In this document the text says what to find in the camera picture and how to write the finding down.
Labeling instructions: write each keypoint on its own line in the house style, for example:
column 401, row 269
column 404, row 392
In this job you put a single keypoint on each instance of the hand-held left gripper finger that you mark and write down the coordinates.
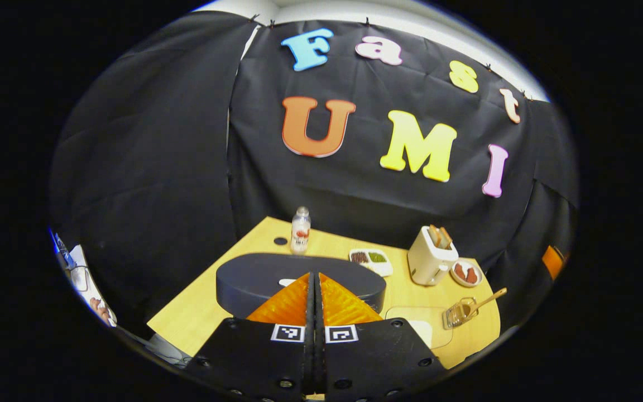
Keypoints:
column 310, row 312
column 318, row 335

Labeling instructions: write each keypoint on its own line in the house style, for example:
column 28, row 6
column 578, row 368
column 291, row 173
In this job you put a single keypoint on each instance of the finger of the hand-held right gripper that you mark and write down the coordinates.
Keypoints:
column 553, row 262

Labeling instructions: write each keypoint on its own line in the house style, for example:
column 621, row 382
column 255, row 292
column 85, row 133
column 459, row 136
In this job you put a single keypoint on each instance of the dark rice cooker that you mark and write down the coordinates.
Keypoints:
column 260, row 276

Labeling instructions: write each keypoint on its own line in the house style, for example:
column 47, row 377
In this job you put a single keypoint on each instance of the wooden spoon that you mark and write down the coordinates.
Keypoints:
column 486, row 300

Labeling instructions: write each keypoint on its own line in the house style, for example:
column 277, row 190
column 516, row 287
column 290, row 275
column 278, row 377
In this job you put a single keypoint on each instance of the white divided grain dish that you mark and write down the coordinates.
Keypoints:
column 370, row 262

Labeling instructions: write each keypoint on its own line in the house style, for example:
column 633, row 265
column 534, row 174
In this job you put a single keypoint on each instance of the small red label bottle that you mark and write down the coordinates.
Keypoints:
column 301, row 231

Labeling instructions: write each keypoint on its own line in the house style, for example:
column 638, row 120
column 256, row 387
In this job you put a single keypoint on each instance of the brown meat piece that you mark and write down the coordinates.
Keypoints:
column 471, row 275
column 459, row 271

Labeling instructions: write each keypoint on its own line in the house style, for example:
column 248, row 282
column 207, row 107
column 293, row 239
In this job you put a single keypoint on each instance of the small white plate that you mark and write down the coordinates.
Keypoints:
column 466, row 282

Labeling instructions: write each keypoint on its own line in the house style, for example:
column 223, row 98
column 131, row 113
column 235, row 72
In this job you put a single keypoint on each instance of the toasted bread slice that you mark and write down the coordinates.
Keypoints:
column 446, row 238
column 435, row 235

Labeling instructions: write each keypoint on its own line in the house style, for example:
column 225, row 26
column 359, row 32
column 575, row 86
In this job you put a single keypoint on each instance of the clear plastic tray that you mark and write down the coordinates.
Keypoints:
column 438, row 329

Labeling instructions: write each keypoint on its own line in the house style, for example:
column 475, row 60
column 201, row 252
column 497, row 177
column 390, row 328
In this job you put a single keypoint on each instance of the white toaster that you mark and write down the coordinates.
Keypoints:
column 427, row 265

